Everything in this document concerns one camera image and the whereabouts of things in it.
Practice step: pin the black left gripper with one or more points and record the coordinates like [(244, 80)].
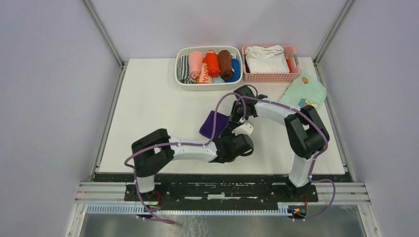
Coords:
[(227, 132)]

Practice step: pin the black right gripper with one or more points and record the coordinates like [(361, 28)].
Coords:
[(234, 116)]

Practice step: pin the purple towel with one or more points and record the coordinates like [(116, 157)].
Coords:
[(217, 120)]

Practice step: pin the pink towel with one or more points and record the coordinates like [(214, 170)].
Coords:
[(195, 61)]

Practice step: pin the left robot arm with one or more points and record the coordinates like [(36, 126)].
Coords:
[(154, 151)]

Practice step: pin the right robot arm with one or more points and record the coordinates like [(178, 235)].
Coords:
[(306, 132)]

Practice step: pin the light blue rolled towel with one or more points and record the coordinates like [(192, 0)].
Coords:
[(218, 80)]

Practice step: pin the dark blue rolled towel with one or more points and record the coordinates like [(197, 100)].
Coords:
[(236, 71)]

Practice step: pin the orange white lettered rolled towel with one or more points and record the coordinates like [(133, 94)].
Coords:
[(204, 77)]

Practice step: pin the red orange rolled towel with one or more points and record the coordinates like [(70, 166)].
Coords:
[(212, 63)]

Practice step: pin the brown rolled towel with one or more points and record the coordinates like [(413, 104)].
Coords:
[(225, 65)]

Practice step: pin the white cloth in basket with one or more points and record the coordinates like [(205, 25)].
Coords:
[(266, 60)]

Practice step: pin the white plastic tub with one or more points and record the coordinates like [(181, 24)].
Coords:
[(235, 54)]

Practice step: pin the mint green cartoon towel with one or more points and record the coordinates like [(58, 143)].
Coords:
[(304, 90)]

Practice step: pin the pink plastic basket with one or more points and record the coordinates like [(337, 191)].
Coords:
[(292, 61)]

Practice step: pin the green white striped rolled towel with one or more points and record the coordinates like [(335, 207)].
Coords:
[(183, 71)]

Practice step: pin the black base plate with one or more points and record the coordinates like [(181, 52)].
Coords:
[(222, 191)]

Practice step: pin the aluminium frame post right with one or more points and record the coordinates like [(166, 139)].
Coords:
[(333, 31)]

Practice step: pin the aluminium frame post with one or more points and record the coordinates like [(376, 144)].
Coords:
[(333, 31), (89, 5)]

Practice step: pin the aluminium rail front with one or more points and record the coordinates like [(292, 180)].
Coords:
[(120, 198)]

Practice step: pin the aluminium frame post left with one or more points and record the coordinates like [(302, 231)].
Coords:
[(89, 5)]

